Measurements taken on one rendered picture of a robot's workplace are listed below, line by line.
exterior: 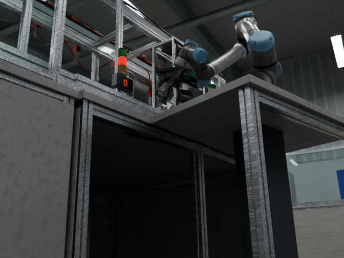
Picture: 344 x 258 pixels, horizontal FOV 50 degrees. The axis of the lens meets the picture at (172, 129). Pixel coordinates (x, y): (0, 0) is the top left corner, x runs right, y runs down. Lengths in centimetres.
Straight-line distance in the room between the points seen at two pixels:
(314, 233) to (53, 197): 469
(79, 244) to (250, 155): 60
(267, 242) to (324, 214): 445
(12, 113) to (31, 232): 34
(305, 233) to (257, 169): 447
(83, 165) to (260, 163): 57
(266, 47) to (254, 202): 87
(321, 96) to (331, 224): 582
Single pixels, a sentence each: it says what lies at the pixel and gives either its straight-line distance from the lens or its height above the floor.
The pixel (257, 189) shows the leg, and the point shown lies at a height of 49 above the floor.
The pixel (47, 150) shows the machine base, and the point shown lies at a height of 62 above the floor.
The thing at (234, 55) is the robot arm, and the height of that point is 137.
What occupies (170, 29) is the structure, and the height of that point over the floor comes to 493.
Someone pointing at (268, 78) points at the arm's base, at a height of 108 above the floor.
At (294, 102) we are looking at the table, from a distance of 142.
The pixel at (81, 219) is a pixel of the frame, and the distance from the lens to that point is 123.
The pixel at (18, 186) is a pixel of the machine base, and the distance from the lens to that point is 112.
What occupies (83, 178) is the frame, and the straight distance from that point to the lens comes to 124.
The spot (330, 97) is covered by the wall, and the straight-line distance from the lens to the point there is 1078.
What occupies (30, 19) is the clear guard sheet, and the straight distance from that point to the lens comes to 136.
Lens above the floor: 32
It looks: 19 degrees up
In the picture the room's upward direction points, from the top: 1 degrees counter-clockwise
